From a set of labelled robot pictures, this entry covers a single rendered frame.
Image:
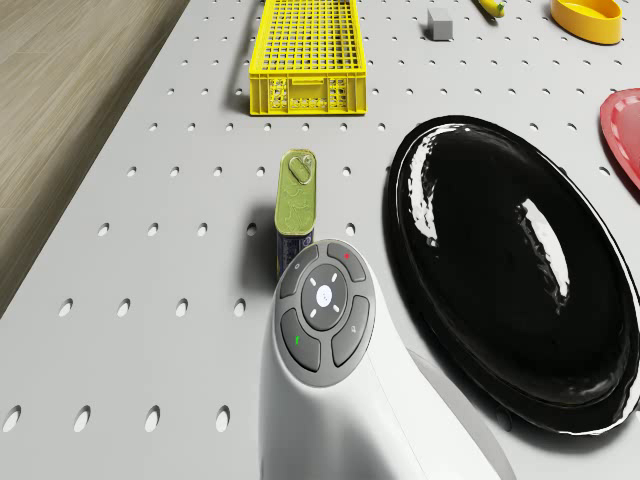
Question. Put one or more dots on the flat-sided can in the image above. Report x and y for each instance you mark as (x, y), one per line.
(295, 205)

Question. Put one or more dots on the yellow basket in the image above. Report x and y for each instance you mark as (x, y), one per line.
(307, 55)

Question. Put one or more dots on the black plate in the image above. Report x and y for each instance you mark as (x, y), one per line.
(505, 270)

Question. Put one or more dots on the grey cube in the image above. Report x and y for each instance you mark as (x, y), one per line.
(440, 23)

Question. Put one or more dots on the banana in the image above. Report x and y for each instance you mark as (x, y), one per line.
(491, 7)

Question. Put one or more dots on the red plate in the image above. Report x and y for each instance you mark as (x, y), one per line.
(624, 132)

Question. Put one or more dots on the yellow bowl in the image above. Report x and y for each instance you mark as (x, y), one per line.
(587, 20)

